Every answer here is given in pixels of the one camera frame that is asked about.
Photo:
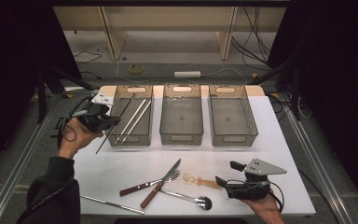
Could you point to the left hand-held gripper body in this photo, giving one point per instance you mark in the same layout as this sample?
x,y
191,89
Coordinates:
x,y
94,119

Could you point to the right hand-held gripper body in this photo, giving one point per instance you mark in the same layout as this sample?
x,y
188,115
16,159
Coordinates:
x,y
248,189

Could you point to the amber clear plastic spoon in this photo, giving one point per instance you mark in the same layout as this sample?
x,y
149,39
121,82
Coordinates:
x,y
205,182

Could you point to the white chopstick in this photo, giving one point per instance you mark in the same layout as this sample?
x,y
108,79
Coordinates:
x,y
132,119
137,120

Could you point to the black chopstick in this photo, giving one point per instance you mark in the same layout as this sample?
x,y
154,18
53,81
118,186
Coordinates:
x,y
104,141

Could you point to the smoky clear plastic bin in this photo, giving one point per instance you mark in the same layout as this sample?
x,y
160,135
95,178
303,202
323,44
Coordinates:
x,y
127,140
231,121
181,121

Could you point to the silver metal spoon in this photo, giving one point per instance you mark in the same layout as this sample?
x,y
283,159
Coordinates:
x,y
205,202

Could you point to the silver metal chopstick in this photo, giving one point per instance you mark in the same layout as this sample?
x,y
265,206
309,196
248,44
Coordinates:
x,y
112,204

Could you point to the person's left hand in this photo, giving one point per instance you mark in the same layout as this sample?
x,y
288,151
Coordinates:
x,y
74,137

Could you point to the person's right hand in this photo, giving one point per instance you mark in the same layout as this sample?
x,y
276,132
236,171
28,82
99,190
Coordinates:
x,y
265,210

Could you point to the white table cover sheet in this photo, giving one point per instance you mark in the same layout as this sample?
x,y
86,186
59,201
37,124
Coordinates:
x,y
276,140

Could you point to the yellow tape roll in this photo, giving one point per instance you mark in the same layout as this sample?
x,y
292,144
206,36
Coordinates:
x,y
131,69

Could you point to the black metal stand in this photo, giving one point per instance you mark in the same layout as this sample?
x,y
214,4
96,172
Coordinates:
x,y
295,93
42,93

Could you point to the white power strip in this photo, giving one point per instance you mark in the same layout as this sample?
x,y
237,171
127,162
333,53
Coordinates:
x,y
187,74

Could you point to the dark curtain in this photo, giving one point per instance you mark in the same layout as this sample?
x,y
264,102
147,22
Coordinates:
x,y
338,93
9,77

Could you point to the beige wooden shelf unit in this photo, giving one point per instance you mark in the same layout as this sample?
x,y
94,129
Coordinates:
x,y
167,18

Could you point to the aluminium floor rail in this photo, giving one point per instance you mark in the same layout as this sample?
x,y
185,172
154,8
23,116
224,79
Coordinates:
x,y
15,174
317,161

